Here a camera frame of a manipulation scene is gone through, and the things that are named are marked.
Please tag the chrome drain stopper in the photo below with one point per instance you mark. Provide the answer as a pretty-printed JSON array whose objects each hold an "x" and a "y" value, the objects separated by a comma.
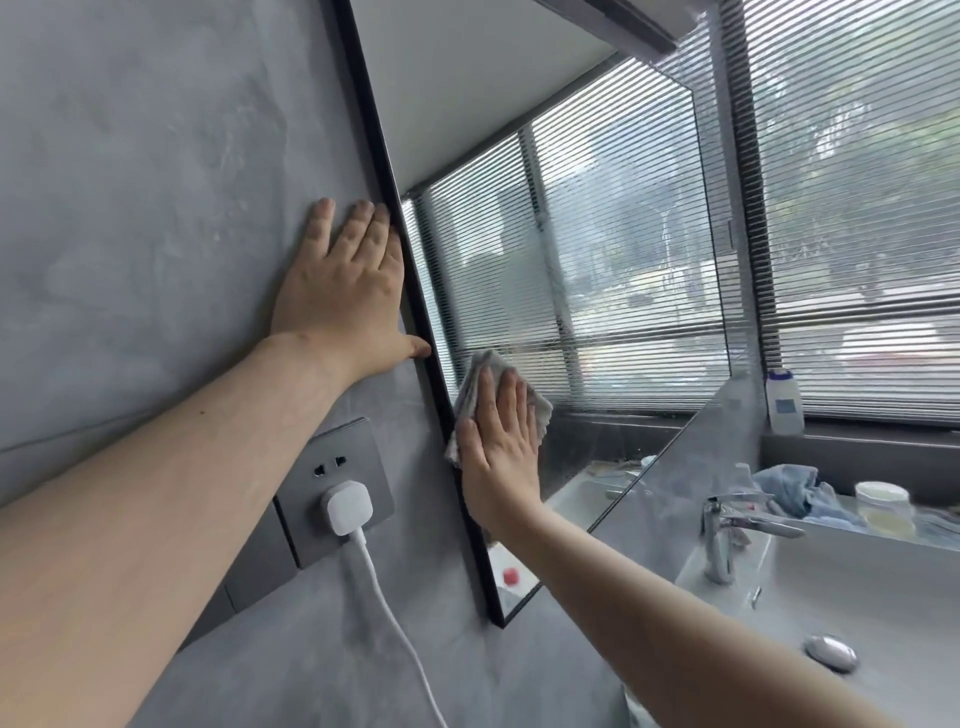
[{"x": 830, "y": 653}]

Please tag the white plug adapter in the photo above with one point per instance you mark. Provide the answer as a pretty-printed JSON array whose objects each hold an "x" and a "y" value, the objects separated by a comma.
[{"x": 346, "y": 508}]

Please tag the white wash basin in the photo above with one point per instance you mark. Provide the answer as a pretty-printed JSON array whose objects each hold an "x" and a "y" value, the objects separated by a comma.
[{"x": 862, "y": 600}]

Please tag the blue crumpled towel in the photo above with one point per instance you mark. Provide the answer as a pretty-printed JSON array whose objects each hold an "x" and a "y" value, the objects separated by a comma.
[{"x": 802, "y": 491}]

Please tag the grey blind head rail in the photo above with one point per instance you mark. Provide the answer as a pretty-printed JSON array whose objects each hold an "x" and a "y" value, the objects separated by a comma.
[{"x": 637, "y": 22}]

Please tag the white bottle blue label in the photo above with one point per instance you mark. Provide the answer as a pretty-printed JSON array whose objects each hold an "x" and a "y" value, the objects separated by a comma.
[{"x": 784, "y": 405}]

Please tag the chrome sink faucet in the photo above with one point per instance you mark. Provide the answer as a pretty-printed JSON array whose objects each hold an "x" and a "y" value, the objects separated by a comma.
[{"x": 720, "y": 536}]

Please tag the person's left little finger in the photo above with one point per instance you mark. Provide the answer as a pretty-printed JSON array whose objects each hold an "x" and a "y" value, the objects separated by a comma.
[{"x": 322, "y": 221}]

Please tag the grey cleaning cloth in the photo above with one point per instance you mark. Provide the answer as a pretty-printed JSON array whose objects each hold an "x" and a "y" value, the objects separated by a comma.
[{"x": 469, "y": 386}]

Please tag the black framed wall mirror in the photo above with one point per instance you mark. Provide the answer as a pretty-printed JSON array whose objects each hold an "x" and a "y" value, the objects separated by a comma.
[{"x": 570, "y": 225}]

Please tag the grey window blinds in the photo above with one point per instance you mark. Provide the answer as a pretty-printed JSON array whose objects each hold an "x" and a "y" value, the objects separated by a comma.
[{"x": 855, "y": 210}]

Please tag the dark grey switch panel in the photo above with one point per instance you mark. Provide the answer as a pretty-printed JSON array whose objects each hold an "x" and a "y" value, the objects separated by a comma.
[{"x": 259, "y": 559}]

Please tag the person's left hand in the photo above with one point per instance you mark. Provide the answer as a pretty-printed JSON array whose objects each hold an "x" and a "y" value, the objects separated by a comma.
[{"x": 341, "y": 292}]

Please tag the person's left middle finger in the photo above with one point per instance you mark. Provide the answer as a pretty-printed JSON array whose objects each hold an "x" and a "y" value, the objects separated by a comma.
[{"x": 381, "y": 221}]

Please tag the person's right middle finger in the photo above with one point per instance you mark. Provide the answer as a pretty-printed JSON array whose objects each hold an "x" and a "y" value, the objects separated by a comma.
[{"x": 508, "y": 405}]

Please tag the grey wall socket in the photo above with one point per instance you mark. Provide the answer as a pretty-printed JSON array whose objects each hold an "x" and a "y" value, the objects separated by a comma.
[{"x": 352, "y": 457}]

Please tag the person's right thumb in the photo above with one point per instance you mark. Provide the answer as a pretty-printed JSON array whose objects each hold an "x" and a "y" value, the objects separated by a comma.
[{"x": 466, "y": 442}]

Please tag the person's right forearm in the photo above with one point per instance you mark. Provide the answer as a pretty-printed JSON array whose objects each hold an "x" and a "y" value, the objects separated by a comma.
[{"x": 660, "y": 622}]

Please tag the white lidded jar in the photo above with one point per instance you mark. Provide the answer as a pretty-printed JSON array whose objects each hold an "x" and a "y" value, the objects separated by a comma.
[{"x": 883, "y": 506}]

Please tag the dark window sill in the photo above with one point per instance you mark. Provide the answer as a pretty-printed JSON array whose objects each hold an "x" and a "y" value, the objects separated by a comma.
[{"x": 877, "y": 435}]

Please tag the person's left forearm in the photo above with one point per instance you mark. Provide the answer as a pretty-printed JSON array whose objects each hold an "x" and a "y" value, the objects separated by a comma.
[{"x": 150, "y": 525}]

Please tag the person's right little finger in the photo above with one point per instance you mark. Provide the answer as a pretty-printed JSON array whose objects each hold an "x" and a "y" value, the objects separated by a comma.
[{"x": 535, "y": 442}]

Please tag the person's left thumb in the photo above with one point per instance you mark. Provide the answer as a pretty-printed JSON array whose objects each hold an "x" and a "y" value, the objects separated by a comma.
[{"x": 418, "y": 349}]

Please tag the person's right hand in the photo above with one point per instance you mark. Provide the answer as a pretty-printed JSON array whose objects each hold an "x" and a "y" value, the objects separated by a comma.
[{"x": 499, "y": 469}]

